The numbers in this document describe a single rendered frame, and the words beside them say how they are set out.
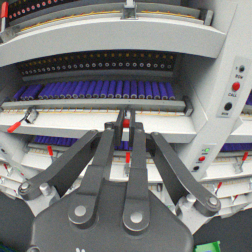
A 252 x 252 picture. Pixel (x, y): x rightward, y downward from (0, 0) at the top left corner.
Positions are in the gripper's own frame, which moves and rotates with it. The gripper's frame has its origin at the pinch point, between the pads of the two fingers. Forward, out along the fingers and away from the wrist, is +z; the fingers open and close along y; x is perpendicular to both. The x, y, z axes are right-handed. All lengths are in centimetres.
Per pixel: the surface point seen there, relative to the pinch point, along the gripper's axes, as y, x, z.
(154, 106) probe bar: 6.0, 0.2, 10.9
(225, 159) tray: 39.1, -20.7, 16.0
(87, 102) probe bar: -10.1, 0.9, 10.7
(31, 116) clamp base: -25.7, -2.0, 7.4
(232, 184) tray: 57, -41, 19
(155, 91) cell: 6.7, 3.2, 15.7
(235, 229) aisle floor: 97, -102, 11
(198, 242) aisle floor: 58, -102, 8
